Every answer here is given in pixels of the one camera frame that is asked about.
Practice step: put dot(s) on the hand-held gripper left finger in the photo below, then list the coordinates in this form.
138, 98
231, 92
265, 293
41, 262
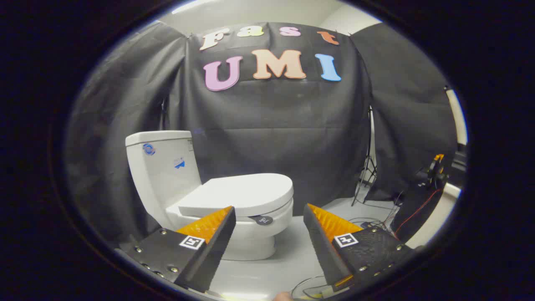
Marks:
211, 255

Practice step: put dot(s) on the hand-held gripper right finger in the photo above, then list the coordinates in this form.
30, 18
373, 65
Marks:
324, 246

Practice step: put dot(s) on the black lid pull tab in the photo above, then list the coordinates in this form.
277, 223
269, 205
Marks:
261, 220

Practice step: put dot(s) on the white toilet lid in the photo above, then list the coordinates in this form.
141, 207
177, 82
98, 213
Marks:
242, 192

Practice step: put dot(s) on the white toilet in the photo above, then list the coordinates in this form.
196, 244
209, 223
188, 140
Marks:
163, 175

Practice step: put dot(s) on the black tripod stand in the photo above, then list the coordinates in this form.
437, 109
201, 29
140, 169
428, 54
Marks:
368, 167

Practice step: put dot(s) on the black backdrop cloth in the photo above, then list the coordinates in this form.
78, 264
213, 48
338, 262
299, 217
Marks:
271, 125

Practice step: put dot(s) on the black and orange device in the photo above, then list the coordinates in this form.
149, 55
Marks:
434, 171

